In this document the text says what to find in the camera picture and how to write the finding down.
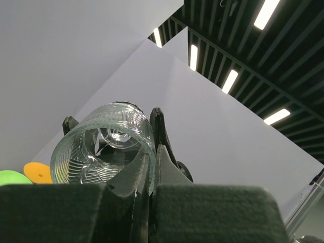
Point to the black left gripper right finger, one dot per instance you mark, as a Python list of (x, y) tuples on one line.
[(181, 211)]

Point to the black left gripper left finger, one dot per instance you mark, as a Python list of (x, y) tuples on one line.
[(112, 211)]

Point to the clear wine glass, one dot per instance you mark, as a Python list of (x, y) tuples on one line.
[(103, 144)]

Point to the yellow plastic wine glass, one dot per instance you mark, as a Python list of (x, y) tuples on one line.
[(38, 173)]

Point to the green plastic wine glass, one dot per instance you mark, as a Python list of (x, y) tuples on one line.
[(9, 177)]

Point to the ceiling light strip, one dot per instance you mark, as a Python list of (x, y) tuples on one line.
[(193, 57), (279, 115), (229, 81), (157, 37), (265, 13)]

